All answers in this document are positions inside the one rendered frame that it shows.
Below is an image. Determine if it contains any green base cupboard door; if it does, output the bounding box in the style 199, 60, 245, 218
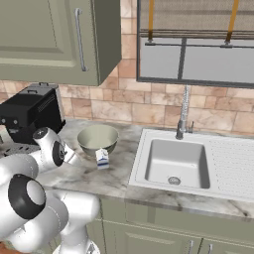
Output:
102, 219, 201, 254
198, 237, 254, 254

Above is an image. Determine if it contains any silver wall cupboard handle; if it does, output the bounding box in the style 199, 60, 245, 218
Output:
74, 8, 88, 72

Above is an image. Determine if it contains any green wall cupboard door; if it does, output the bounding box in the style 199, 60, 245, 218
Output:
0, 0, 101, 86

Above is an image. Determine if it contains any sage green bowl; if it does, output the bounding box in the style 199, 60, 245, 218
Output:
76, 124, 120, 158

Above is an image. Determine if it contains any black coffee machine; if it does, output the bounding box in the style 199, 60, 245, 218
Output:
0, 81, 66, 146

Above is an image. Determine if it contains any window with roman blind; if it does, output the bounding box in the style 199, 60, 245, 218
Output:
136, 0, 254, 89

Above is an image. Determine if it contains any white and blue milk carton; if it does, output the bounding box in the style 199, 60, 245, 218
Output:
95, 148, 110, 171

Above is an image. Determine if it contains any silver tap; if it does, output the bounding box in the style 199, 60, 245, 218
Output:
176, 84, 195, 141

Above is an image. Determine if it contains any white sink with drainer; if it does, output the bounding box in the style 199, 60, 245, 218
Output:
128, 128, 254, 203

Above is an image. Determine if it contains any green drawer front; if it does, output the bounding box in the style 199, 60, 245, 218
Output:
125, 201, 254, 246

